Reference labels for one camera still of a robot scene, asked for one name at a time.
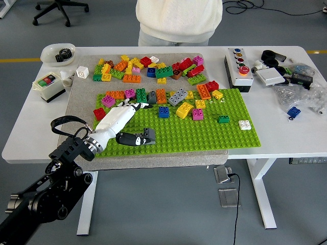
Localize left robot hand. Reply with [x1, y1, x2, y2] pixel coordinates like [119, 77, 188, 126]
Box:
[89, 97, 154, 154]

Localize dark green two-by-four brick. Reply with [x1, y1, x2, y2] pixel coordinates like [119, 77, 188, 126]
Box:
[135, 87, 148, 104]
[155, 65, 175, 79]

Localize white table leg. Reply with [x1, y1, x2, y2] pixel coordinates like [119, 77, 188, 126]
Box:
[246, 158, 278, 230]
[76, 170, 99, 236]

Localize grey two-by-four brick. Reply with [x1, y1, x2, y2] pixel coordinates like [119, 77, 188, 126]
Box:
[167, 88, 189, 107]
[134, 132, 156, 146]

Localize black power cable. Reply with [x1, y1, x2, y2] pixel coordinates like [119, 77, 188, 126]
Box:
[227, 173, 242, 245]

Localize white flat switch plate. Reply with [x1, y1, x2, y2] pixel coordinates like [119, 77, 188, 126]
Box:
[255, 68, 286, 87]

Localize black floor cable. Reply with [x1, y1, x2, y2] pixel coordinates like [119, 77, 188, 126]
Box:
[222, 0, 327, 16]

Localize black office chair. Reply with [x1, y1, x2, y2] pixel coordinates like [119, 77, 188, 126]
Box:
[32, 0, 90, 28]

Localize metal floor socket box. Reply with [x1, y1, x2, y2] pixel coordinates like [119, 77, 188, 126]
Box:
[214, 165, 233, 184]
[218, 188, 241, 209]

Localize white cube box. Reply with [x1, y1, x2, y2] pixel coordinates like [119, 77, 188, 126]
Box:
[76, 65, 90, 79]

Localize clear bag metal parts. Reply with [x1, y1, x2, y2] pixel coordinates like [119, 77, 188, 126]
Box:
[305, 81, 327, 117]

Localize white plastic bowl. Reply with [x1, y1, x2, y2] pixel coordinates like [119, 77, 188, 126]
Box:
[40, 42, 77, 67]

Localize clear bag of screws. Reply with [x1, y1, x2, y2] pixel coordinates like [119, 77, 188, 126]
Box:
[273, 84, 311, 113]

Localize orange two-by-four brick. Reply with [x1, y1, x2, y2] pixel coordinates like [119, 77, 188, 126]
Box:
[122, 74, 142, 84]
[106, 90, 126, 100]

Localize clear bag blue parts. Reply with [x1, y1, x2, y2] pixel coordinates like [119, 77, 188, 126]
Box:
[287, 62, 316, 77]

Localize red two-by-four brick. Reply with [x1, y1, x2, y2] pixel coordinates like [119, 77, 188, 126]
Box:
[178, 57, 194, 72]
[186, 64, 206, 78]

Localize white plastic tube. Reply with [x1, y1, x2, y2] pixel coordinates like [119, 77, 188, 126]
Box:
[60, 70, 76, 87]

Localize orange upturned long brick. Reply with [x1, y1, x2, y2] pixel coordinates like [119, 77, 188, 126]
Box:
[195, 83, 212, 101]

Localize switch box green red buttons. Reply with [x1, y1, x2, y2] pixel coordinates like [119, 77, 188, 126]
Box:
[32, 71, 66, 104]

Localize push-button control box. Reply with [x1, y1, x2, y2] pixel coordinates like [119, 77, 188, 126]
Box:
[224, 47, 254, 93]

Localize table height control panel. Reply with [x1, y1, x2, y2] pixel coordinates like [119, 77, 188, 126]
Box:
[289, 157, 327, 165]

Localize black power adapter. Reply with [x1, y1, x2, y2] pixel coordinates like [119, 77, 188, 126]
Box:
[290, 72, 314, 90]

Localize yellow arch brick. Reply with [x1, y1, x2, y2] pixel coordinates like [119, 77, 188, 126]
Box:
[175, 102, 195, 119]

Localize red two-by-two brick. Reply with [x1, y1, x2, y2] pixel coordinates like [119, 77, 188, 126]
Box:
[204, 80, 220, 93]
[93, 107, 107, 121]
[139, 56, 153, 68]

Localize white two-by-two brick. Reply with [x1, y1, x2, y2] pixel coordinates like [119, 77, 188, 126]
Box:
[237, 119, 252, 131]

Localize person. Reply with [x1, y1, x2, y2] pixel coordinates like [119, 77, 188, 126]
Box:
[135, 0, 223, 47]

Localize grey-brown mat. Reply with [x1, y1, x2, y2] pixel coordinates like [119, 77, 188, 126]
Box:
[58, 53, 229, 173]

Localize lime green two-by-four brick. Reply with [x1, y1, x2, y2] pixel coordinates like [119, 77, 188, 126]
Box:
[187, 73, 207, 86]

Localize white furniture foot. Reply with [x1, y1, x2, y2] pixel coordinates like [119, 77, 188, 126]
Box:
[0, 0, 16, 19]

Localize lime green flat plate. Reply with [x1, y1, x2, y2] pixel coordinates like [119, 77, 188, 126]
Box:
[181, 63, 197, 77]

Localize green baseplate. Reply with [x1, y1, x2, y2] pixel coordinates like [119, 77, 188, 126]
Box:
[92, 88, 262, 159]

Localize white pipe connector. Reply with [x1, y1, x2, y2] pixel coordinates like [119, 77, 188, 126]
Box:
[250, 60, 269, 75]

